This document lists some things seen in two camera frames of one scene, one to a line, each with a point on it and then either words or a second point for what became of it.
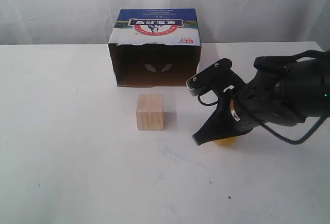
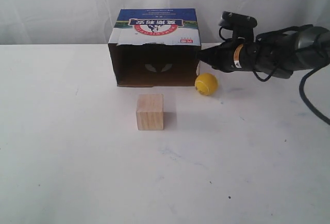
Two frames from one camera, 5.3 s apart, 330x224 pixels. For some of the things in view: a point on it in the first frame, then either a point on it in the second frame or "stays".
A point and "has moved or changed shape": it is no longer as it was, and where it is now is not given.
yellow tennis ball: (226, 142) has moved or changed shape
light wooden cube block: (150, 112) stays
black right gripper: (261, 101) to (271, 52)
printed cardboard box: (155, 47) stays
